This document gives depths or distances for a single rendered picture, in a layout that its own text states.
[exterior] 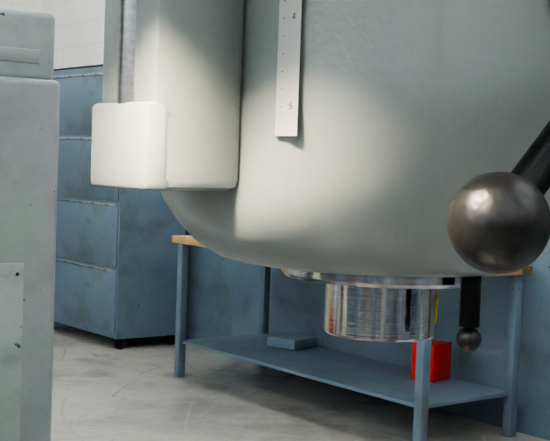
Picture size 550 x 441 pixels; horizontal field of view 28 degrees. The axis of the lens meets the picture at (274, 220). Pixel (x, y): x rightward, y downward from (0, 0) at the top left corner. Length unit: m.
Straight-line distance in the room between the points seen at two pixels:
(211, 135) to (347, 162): 0.05
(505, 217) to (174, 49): 0.13
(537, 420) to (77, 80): 4.25
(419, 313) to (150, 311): 7.45
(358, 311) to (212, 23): 0.14
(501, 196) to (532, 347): 5.51
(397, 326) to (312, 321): 6.59
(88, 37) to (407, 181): 9.25
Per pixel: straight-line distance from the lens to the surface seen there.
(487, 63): 0.37
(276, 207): 0.38
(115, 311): 7.76
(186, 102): 0.38
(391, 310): 0.45
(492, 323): 5.97
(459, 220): 0.32
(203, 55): 0.38
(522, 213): 0.31
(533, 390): 5.84
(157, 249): 7.86
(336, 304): 0.45
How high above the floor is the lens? 1.35
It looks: 3 degrees down
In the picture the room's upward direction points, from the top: 2 degrees clockwise
